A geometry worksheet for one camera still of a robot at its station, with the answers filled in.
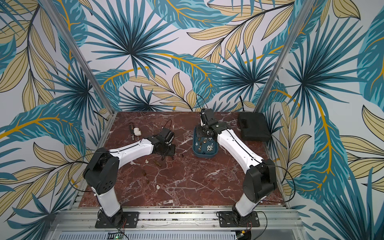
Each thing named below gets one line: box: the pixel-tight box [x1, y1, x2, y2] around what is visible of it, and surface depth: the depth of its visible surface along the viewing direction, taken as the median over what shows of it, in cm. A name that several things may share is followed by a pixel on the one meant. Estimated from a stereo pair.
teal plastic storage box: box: [193, 125, 219, 158], surface depth 102 cm
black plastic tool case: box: [238, 111, 271, 142], surface depth 111 cm
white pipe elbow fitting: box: [133, 127, 142, 136], surface depth 106 cm
